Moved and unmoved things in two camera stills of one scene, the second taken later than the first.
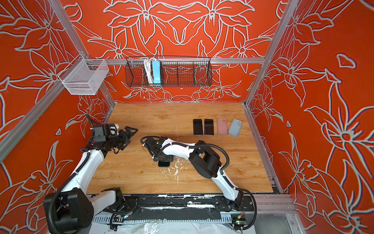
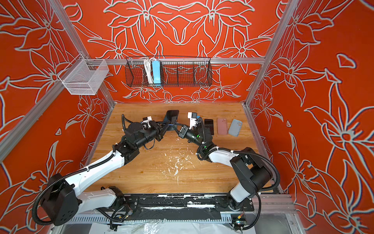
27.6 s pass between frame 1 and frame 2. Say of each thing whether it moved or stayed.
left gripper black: moved
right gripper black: moved
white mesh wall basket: stayed
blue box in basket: stayed
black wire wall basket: stayed
